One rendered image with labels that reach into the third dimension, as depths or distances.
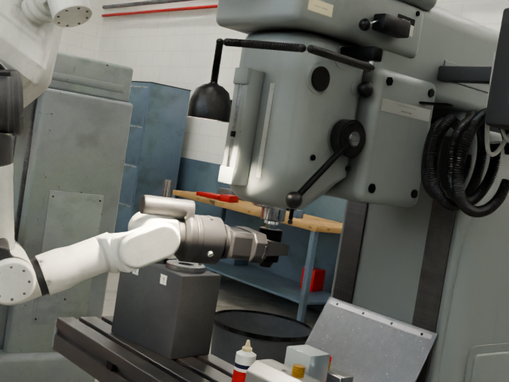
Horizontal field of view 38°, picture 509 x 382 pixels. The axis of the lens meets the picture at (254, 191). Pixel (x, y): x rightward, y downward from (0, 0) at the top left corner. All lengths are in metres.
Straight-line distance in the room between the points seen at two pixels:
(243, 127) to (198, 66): 7.78
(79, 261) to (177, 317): 0.42
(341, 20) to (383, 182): 0.33
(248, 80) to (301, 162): 0.17
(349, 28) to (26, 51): 0.56
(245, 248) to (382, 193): 0.29
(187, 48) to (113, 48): 1.88
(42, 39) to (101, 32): 10.03
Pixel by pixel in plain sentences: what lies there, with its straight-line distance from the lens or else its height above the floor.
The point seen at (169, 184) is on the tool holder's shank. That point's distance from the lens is 1.76.
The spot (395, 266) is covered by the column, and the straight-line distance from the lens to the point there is 1.70.
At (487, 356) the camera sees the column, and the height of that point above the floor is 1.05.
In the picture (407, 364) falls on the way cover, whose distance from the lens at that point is 1.64.
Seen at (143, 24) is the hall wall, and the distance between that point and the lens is 10.38.
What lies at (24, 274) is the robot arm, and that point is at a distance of 1.25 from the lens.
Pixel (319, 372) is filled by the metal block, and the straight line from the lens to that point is 1.35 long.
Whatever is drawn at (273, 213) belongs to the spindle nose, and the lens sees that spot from 1.41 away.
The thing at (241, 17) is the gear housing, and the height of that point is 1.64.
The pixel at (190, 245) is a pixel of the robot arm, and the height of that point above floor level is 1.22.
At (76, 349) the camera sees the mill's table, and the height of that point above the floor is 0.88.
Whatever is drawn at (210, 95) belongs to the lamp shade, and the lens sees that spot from 1.25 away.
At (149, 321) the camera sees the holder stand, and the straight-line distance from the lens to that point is 1.72.
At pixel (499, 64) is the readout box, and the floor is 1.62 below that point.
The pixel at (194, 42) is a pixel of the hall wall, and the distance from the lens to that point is 9.28.
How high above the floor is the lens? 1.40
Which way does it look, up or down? 3 degrees down
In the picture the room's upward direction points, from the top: 9 degrees clockwise
